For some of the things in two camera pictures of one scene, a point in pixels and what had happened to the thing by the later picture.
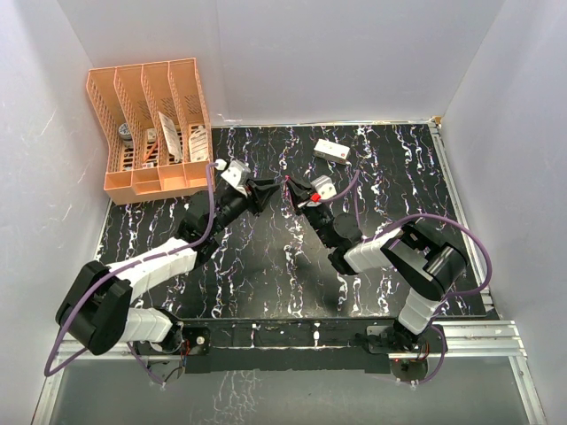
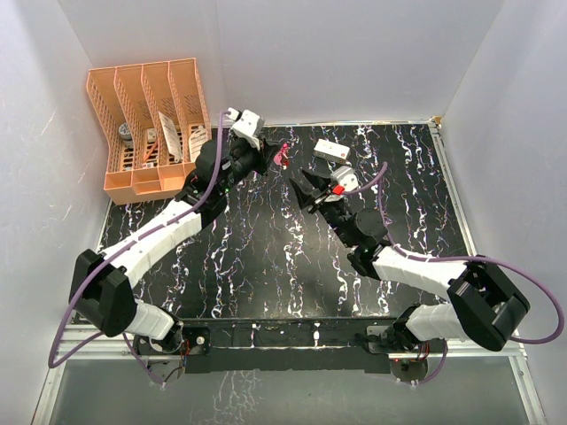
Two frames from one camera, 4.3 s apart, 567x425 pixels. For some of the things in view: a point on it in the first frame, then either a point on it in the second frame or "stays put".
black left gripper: [262, 195] to [263, 156]
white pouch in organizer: [198, 145] stays put
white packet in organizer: [171, 136] stays put
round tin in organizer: [125, 131] stays put
